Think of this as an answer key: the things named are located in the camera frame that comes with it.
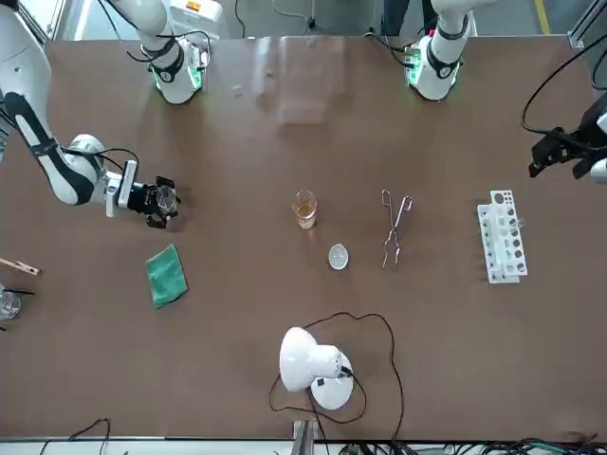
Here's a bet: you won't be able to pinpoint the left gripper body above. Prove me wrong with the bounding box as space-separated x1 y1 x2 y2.
578 93 607 158

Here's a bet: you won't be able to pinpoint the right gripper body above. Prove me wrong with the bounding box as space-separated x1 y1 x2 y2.
126 181 156 216

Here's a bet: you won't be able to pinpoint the folded green cloth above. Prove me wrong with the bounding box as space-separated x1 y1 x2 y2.
144 244 190 310

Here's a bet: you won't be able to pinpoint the wooden test tube clamp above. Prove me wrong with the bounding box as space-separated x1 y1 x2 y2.
0 258 45 277

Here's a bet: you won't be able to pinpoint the white test tube rack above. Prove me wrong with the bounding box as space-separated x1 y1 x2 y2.
476 190 528 284

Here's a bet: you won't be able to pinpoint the glass beaker with amber liquid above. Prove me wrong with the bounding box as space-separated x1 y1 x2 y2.
291 189 318 230

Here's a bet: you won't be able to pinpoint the white box with warning label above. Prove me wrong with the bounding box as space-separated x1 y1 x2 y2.
168 0 224 39

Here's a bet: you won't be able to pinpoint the metal crucible tongs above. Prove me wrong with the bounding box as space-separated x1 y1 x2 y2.
380 189 413 271

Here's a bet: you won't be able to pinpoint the small white porcelain dish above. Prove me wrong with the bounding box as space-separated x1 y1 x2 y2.
327 243 351 271

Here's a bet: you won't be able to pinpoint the white desk lamp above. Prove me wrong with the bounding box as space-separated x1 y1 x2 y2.
278 326 356 411

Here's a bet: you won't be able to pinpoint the person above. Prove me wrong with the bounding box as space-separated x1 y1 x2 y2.
381 0 440 37

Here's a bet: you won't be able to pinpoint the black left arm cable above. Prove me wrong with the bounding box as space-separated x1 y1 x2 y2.
521 37 607 137

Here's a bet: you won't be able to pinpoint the aluminium frame rail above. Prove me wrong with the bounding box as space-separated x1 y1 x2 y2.
567 0 599 48

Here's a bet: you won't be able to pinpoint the wire gauze on tripod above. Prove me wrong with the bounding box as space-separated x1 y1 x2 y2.
0 282 35 332

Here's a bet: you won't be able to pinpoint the loose black cable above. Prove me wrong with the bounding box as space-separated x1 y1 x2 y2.
40 418 111 455

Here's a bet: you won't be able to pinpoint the black lamp cable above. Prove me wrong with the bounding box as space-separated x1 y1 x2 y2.
268 311 406 445

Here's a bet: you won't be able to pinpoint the aluminium frame post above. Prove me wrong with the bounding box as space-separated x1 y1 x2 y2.
291 419 318 455

